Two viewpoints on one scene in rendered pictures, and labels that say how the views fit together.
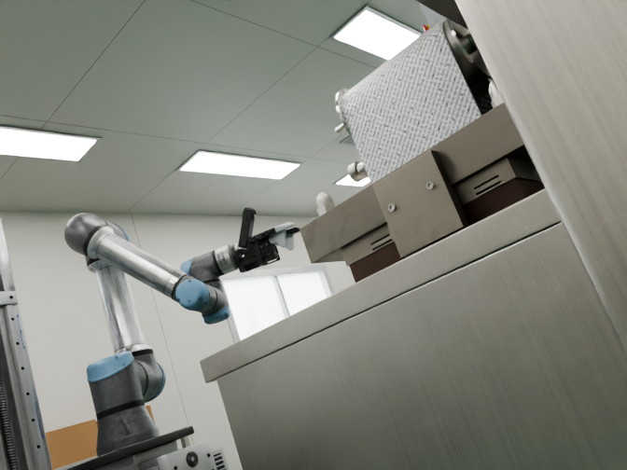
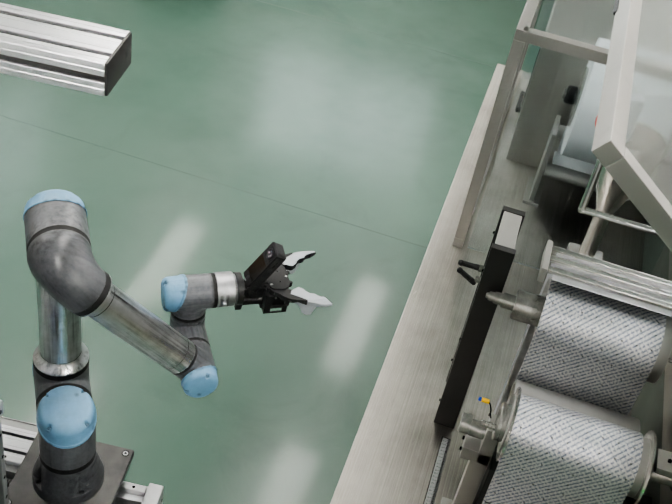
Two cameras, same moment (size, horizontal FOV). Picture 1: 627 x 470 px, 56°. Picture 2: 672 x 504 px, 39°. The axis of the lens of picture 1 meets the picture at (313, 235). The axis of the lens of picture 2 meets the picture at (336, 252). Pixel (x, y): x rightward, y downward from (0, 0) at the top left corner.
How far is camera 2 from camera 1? 1.99 m
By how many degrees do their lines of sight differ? 60
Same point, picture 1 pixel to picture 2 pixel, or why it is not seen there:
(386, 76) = (565, 462)
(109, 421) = (67, 479)
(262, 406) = not seen: outside the picture
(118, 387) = (85, 451)
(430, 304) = not seen: outside the picture
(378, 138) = (518, 483)
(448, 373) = not seen: outside the picture
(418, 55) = (601, 477)
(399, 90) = (565, 479)
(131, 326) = (77, 341)
